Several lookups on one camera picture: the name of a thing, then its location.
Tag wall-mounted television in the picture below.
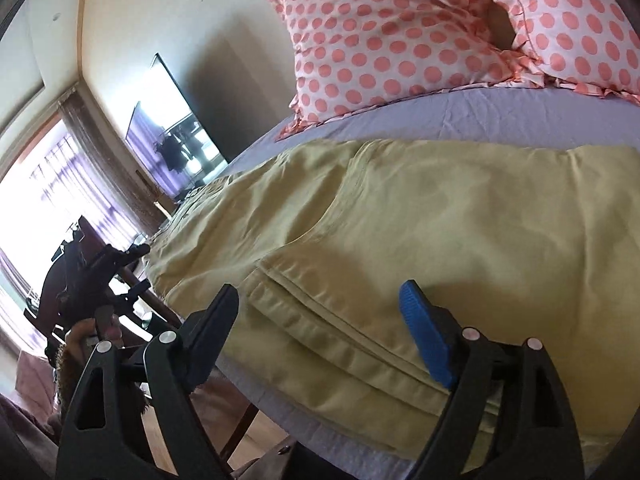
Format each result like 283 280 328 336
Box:
125 52 229 202

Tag pink polka dot pillow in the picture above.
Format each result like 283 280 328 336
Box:
472 0 640 102
266 0 546 142

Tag person's left hand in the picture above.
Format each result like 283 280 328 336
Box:
65 316 126 361

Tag dark wooden chair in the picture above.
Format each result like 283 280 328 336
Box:
27 215 151 361

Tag pink cloth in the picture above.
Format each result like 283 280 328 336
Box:
14 347 58 413

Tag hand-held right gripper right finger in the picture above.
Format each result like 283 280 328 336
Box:
398 279 586 480

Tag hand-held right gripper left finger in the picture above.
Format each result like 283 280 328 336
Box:
55 283 240 480

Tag brown sheer curtain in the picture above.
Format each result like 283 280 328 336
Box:
56 87 168 237

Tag yellow pants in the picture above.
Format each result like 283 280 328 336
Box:
144 139 640 467

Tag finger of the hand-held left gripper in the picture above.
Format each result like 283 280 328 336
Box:
111 280 152 317
107 242 152 275

